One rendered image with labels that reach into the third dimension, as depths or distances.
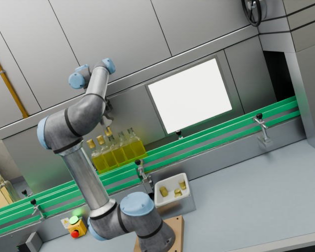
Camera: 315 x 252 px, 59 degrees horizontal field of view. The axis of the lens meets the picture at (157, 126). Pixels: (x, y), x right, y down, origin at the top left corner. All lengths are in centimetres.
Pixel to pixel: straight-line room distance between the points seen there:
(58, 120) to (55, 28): 78
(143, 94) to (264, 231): 93
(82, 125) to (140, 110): 68
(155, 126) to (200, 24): 62
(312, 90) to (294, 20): 31
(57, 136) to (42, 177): 92
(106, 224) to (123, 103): 74
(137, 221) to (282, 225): 52
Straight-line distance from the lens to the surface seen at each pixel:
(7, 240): 186
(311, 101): 144
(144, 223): 110
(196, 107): 164
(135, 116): 163
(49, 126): 104
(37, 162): 190
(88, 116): 100
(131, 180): 149
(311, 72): 141
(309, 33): 139
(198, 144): 153
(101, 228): 115
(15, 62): 179
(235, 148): 156
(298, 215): 118
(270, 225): 116
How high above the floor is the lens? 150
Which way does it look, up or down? 15 degrees down
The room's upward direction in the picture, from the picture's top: 23 degrees counter-clockwise
